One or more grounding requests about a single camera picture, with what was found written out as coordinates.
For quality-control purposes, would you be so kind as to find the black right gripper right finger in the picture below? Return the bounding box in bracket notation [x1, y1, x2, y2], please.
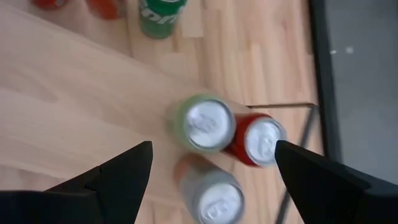
[275, 139, 398, 224]

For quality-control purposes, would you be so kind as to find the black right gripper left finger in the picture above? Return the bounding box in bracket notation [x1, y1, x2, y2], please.
[0, 140, 154, 224]

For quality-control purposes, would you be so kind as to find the red soda can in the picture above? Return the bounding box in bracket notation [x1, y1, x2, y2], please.
[224, 113, 289, 168]

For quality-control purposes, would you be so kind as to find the silver soda can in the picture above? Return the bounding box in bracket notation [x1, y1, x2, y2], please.
[174, 154, 246, 224]

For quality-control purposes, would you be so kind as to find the light green soda can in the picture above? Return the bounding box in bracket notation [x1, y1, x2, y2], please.
[166, 93, 238, 154]

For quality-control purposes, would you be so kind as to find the green Sprite can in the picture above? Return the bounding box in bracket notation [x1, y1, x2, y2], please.
[138, 0, 189, 40]

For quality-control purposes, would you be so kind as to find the red Fanta strawberry can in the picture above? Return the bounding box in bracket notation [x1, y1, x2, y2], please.
[30, 0, 68, 10]
[86, 0, 128, 20]

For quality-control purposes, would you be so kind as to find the wooden shelf with black legs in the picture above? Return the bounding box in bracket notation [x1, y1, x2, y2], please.
[0, 0, 320, 224]

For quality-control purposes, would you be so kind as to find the black aluminium table frame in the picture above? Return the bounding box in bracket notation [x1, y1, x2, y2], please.
[309, 0, 343, 162]

